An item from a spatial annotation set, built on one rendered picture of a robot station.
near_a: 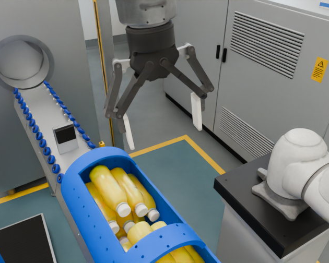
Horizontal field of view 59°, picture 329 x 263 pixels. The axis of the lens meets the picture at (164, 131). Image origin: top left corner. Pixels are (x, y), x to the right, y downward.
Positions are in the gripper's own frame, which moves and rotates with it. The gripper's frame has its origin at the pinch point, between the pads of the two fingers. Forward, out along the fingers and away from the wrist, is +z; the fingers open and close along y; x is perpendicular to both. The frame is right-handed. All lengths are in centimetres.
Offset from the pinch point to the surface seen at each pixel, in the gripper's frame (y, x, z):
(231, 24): 108, 171, 31
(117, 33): 63, 514, 100
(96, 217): -19.4, 16.7, 33.2
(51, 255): -63, 91, 128
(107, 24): 4, 104, 0
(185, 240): 1.5, 0.1, 34.0
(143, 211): -5.6, 20.7, 40.9
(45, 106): -42, 137, 48
